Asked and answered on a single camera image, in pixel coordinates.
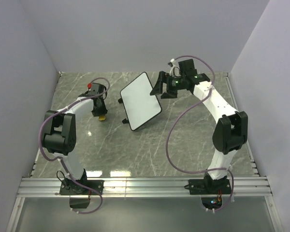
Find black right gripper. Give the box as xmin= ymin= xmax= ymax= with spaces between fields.
xmin=150 ymin=71 xmax=186 ymax=99

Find yellow bone-shaped eraser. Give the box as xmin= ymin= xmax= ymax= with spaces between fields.
xmin=98 ymin=115 xmax=106 ymax=121

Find small black-framed whiteboard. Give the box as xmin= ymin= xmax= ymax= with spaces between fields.
xmin=118 ymin=72 xmax=162 ymax=131

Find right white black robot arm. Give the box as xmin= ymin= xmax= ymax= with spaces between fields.
xmin=150 ymin=71 xmax=248 ymax=193

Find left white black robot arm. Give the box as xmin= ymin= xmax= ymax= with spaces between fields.
xmin=39 ymin=96 xmax=107 ymax=194

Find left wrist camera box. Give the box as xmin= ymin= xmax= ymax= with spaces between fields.
xmin=87 ymin=82 xmax=107 ymax=97

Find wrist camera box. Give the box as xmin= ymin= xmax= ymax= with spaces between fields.
xmin=87 ymin=82 xmax=107 ymax=97
xmin=178 ymin=59 xmax=197 ymax=76

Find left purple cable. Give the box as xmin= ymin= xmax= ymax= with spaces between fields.
xmin=38 ymin=77 xmax=111 ymax=215

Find purple cable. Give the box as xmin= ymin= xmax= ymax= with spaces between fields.
xmin=38 ymin=77 xmax=111 ymax=215
xmin=165 ymin=55 xmax=234 ymax=213

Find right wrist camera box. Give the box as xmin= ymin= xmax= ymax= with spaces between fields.
xmin=178 ymin=59 xmax=197 ymax=76

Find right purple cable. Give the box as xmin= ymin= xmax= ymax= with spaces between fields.
xmin=165 ymin=55 xmax=234 ymax=213

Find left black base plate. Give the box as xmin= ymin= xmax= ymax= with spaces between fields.
xmin=59 ymin=179 xmax=104 ymax=195

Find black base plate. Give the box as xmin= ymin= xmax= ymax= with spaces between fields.
xmin=184 ymin=176 xmax=232 ymax=195
xmin=59 ymin=179 xmax=104 ymax=195

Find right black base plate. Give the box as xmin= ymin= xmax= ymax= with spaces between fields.
xmin=184 ymin=176 xmax=232 ymax=195

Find aluminium mounting rail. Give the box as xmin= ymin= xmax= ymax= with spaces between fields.
xmin=16 ymin=176 xmax=272 ymax=198

